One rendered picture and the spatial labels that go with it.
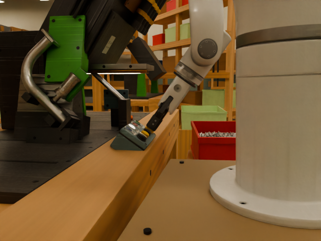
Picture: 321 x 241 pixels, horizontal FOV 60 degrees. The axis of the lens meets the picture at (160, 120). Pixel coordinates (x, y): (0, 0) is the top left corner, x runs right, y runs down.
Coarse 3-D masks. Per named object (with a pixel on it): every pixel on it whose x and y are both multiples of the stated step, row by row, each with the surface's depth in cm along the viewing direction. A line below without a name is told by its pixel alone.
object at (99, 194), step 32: (160, 128) 102; (96, 160) 62; (128, 160) 62; (160, 160) 92; (32, 192) 44; (64, 192) 44; (96, 192) 44; (128, 192) 51; (0, 224) 34; (32, 224) 34; (64, 224) 34; (96, 224) 35
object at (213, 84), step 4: (224, 52) 878; (212, 80) 901; (208, 84) 914; (212, 84) 902; (216, 84) 908; (220, 84) 905; (224, 84) 902; (212, 88) 900; (216, 88) 898; (220, 88) 896; (224, 88) 894
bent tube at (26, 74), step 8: (48, 40) 82; (32, 48) 83; (40, 48) 82; (32, 56) 82; (24, 64) 82; (32, 64) 83; (24, 72) 82; (24, 80) 82; (32, 80) 83; (32, 88) 81; (40, 96) 80; (48, 104) 80; (56, 112) 79
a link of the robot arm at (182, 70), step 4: (180, 64) 75; (176, 68) 76; (180, 68) 75; (184, 68) 74; (188, 68) 74; (176, 72) 78; (180, 72) 75; (184, 72) 74; (188, 72) 74; (192, 72) 74; (184, 76) 75; (188, 76) 74; (192, 76) 74; (196, 76) 74; (188, 80) 75; (192, 80) 75; (196, 80) 75; (200, 80) 76; (196, 84) 76
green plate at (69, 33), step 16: (64, 16) 86; (80, 16) 85; (64, 32) 85; (80, 32) 85; (48, 48) 86; (64, 48) 85; (80, 48) 84; (48, 64) 85; (64, 64) 84; (80, 64) 83; (48, 80) 84
